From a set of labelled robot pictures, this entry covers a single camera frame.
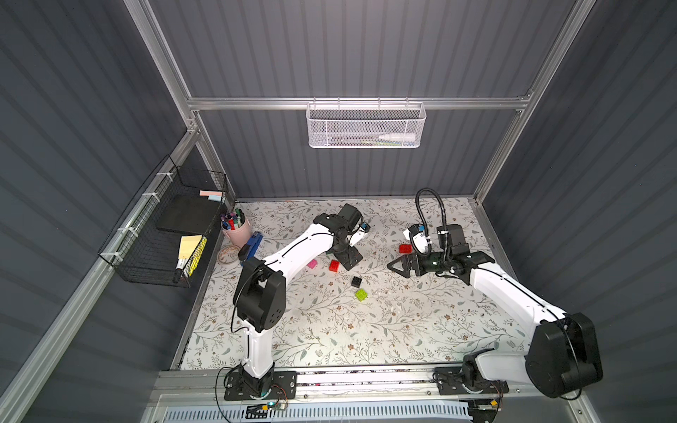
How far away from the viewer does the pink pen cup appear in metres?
0.98

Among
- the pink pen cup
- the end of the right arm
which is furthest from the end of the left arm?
the pink pen cup

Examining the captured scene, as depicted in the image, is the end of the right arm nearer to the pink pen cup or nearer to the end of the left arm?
the end of the left arm
